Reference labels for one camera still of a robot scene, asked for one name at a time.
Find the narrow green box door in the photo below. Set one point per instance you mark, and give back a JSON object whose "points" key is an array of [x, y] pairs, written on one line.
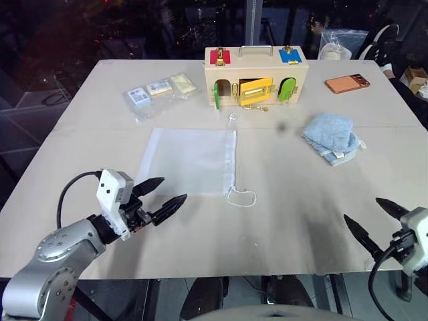
{"points": [[217, 97]]}

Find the yellow box door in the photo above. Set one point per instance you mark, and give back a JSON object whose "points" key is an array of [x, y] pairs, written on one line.
{"points": [[255, 91]]}

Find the open cardboard box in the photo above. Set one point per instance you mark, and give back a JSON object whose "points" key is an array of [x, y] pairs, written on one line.
{"points": [[416, 80]]}

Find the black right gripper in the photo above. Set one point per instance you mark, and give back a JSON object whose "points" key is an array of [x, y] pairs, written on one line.
{"points": [[399, 249]]}

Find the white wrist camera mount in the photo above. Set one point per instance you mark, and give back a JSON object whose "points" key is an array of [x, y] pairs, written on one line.
{"points": [[108, 194], [418, 224]]}

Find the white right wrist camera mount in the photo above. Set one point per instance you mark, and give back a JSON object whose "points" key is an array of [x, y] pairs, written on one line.
{"points": [[418, 224]]}

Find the wide green box door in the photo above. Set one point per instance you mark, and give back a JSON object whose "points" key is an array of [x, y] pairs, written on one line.
{"points": [[286, 88]]}

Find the blue cloth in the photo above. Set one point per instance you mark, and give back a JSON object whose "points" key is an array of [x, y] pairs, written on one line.
{"points": [[329, 133]]}

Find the clear bag with white contents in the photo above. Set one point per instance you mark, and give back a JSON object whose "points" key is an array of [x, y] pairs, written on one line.
{"points": [[337, 45]]}

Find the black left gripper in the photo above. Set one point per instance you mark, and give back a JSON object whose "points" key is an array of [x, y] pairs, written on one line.
{"points": [[135, 214]]}

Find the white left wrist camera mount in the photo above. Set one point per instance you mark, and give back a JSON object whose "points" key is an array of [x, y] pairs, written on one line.
{"points": [[108, 194]]}

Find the white and black chair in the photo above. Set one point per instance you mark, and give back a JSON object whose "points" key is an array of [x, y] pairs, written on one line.
{"points": [[379, 41]]}

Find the dark rounded shape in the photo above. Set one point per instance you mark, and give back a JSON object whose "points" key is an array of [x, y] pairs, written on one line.
{"points": [[204, 296], [287, 291]]}

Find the blue labelled packet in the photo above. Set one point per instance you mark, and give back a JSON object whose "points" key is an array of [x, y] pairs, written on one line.
{"points": [[137, 97]]}

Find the gold keys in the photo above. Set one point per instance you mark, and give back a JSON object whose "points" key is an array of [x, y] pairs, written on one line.
{"points": [[254, 107]]}

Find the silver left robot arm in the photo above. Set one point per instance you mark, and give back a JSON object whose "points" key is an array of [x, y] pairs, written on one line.
{"points": [[60, 244]]}

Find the orange smartphone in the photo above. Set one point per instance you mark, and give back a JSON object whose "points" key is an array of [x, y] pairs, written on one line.
{"points": [[347, 83]]}

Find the black table leg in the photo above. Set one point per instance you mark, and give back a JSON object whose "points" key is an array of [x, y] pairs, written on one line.
{"points": [[341, 294]]}

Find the wooden lock box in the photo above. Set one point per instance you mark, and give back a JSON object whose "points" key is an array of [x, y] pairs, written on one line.
{"points": [[257, 68]]}

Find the beige labelled packet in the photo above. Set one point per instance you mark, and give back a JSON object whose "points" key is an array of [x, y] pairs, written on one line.
{"points": [[159, 87]]}

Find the grey vertical post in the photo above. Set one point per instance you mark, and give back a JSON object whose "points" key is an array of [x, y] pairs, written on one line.
{"points": [[253, 20]]}

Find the pale yellow packet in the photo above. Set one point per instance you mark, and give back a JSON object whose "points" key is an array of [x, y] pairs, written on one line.
{"points": [[183, 83]]}

